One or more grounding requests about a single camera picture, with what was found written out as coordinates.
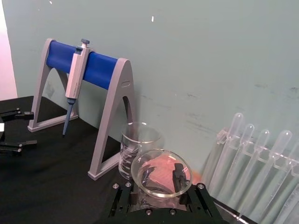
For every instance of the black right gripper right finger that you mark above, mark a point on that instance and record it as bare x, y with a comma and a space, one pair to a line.
203, 198

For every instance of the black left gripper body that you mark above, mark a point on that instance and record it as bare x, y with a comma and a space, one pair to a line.
1, 128

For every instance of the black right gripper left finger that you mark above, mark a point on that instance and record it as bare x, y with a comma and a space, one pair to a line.
121, 198

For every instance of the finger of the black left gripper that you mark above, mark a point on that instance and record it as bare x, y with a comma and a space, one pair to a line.
26, 114
29, 142

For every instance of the clear glass conical flask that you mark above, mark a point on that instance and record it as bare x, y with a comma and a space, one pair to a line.
161, 187

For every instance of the black table cloth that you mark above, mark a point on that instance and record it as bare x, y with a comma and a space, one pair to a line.
58, 175

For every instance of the clear glass beaker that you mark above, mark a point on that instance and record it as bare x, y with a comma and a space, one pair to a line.
130, 144

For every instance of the grey and blue micropipette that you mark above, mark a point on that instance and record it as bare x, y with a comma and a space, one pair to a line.
76, 74

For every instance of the clear acrylic pipette rack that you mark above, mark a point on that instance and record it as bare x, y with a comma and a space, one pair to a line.
264, 156

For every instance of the grey stand with blue bar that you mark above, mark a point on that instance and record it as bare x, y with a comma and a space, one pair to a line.
116, 79

